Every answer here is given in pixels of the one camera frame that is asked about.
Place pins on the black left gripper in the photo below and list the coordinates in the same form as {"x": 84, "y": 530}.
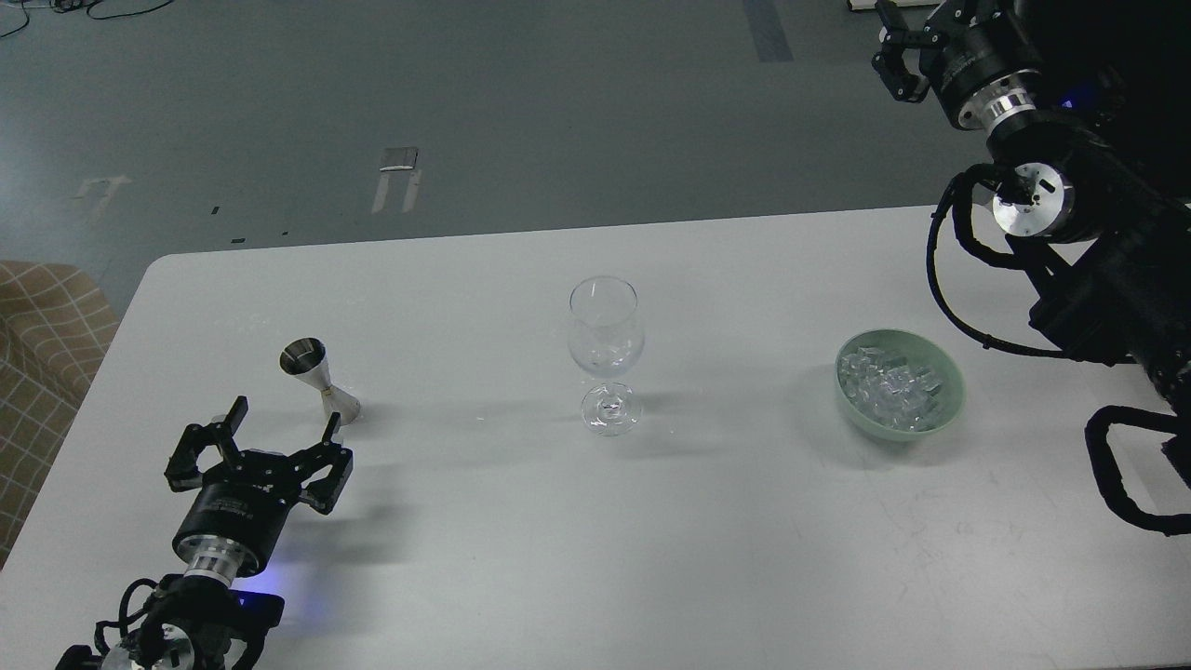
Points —
{"x": 242, "y": 503}

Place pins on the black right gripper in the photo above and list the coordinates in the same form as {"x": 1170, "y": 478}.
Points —
{"x": 980, "y": 62}

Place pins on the steel double jigger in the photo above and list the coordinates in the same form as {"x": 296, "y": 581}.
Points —
{"x": 306, "y": 359}

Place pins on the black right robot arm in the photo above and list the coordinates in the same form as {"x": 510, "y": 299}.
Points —
{"x": 1084, "y": 106}

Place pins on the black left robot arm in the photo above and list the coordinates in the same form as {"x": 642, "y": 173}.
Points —
{"x": 195, "y": 619}

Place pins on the pile of ice cubes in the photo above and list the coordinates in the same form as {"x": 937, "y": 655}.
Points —
{"x": 890, "y": 389}

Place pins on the clear wine glass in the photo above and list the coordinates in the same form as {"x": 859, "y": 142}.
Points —
{"x": 606, "y": 340}

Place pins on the beige checkered sofa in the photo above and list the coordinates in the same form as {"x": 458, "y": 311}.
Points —
{"x": 56, "y": 328}

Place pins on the green bowl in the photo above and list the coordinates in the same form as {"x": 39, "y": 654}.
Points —
{"x": 920, "y": 350}

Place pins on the metal floor plate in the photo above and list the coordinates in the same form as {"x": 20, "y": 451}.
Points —
{"x": 399, "y": 159}

